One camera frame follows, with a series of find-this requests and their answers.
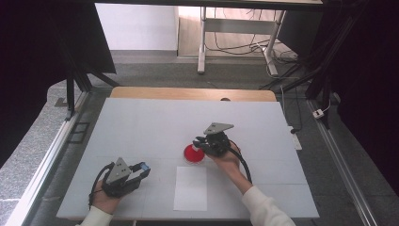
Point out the white power strip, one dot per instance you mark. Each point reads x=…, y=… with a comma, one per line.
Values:
x=296, y=140

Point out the black metal stand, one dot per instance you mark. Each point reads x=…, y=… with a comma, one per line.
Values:
x=75, y=84
x=313, y=72

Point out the white paper sheet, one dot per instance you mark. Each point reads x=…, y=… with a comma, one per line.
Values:
x=190, y=188

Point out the white desk frame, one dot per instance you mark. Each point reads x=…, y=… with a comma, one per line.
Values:
x=240, y=25

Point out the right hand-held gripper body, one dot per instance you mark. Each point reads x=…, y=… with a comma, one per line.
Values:
x=217, y=144

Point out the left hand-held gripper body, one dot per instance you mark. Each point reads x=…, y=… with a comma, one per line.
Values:
x=117, y=185

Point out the wooden table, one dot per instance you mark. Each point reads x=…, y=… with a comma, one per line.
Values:
x=188, y=93

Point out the round red ink pad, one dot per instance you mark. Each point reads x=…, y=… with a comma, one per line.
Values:
x=192, y=155

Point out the person's left hand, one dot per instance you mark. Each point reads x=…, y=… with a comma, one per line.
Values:
x=105, y=201

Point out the small white plug adapter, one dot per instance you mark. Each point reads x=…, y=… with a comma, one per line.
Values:
x=318, y=113

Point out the person's right hand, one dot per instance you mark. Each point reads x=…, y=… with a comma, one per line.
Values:
x=230, y=160

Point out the black curtain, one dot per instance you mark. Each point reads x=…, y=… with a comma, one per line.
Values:
x=37, y=62
x=363, y=78

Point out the aluminium floor rail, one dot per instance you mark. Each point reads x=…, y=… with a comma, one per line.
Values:
x=342, y=169
x=47, y=150

